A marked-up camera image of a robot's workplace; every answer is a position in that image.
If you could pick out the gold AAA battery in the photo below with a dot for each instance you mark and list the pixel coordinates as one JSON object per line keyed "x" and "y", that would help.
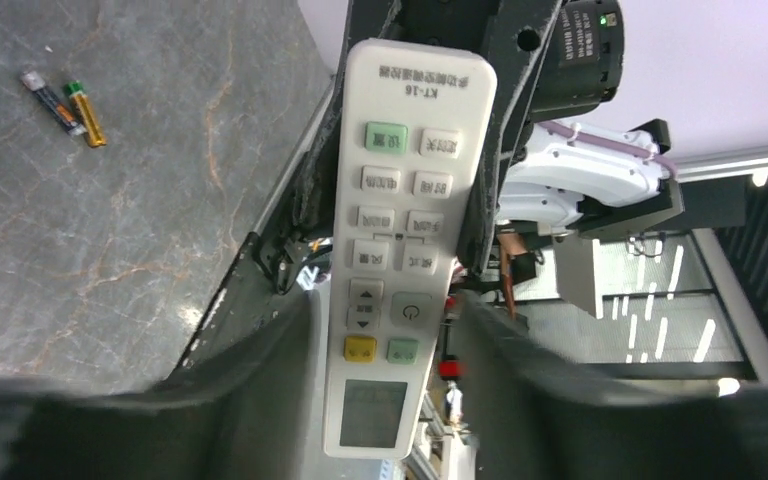
{"x": 84, "y": 108}

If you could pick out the white remote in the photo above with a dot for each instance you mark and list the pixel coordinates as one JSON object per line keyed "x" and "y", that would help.
{"x": 413, "y": 126}

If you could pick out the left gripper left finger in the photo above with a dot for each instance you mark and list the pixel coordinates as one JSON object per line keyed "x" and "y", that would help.
{"x": 242, "y": 414}

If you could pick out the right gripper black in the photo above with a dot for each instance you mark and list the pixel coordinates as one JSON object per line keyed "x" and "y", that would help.
{"x": 511, "y": 35}

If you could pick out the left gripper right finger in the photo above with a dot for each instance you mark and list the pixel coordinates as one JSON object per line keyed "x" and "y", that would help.
{"x": 537, "y": 415}

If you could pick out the dark AAA battery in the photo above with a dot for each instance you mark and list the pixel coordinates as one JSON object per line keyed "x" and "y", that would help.
{"x": 52, "y": 103}

